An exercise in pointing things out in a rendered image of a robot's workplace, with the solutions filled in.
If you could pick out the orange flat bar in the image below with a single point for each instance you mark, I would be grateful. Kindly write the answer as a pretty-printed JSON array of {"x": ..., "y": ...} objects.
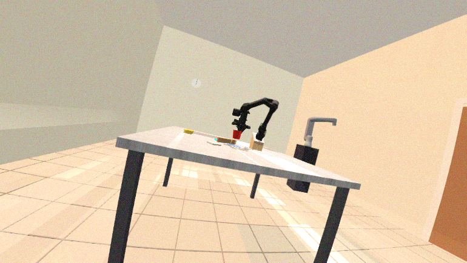
[{"x": 225, "y": 140}]

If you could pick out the red cup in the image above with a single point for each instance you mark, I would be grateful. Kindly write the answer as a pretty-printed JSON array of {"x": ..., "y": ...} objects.
[{"x": 236, "y": 134}]

